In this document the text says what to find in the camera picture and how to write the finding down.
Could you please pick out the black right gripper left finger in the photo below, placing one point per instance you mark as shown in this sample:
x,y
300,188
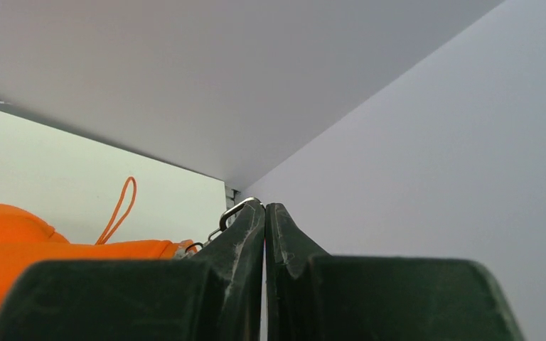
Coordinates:
x,y
213,295

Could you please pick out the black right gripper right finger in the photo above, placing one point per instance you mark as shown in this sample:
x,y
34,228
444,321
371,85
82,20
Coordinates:
x,y
314,295

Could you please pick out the orange zip-up jacket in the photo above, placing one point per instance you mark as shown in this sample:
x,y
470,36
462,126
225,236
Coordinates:
x,y
26,240

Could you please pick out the aluminium left table rail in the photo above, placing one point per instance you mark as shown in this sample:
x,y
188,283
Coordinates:
x,y
230,197

